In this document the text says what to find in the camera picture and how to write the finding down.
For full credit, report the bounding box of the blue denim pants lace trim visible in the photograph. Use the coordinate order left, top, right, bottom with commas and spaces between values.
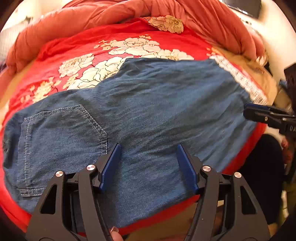
3, 55, 268, 227

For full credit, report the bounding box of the person's right hand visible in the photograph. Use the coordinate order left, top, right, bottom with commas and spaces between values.
281, 137, 295, 164

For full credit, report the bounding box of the person's left hand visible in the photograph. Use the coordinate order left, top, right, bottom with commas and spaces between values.
110, 226, 123, 241

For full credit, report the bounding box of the beige bed sheet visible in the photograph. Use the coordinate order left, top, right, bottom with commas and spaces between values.
211, 47, 278, 105

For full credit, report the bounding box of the salmon pink rolled duvet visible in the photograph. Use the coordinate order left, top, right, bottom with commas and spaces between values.
4, 0, 264, 76

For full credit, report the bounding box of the black flat screen television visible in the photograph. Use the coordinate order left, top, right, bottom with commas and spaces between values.
222, 0, 262, 19

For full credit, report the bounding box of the red floral bed blanket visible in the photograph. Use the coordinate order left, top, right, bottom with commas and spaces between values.
0, 16, 269, 237

